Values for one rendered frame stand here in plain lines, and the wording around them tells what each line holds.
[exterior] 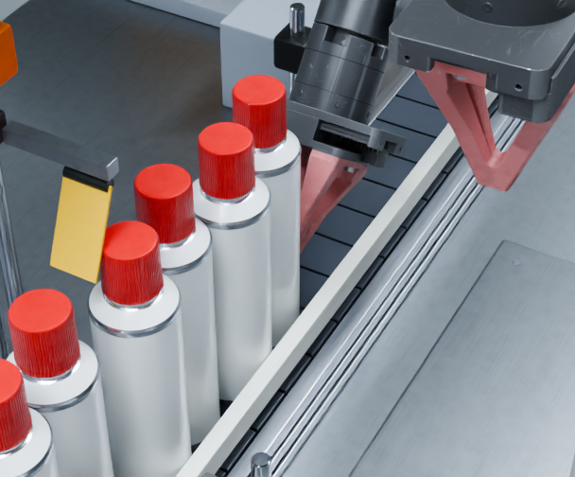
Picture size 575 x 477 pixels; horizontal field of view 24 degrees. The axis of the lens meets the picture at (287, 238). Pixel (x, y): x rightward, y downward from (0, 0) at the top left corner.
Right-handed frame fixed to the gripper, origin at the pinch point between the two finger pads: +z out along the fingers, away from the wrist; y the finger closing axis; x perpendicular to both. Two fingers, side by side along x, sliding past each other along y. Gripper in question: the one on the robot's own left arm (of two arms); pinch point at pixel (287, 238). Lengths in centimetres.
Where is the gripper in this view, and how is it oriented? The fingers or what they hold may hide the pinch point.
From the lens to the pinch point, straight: 95.9
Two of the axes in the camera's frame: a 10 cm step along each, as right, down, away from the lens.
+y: 8.8, 3.2, -3.6
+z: -3.0, 9.5, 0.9
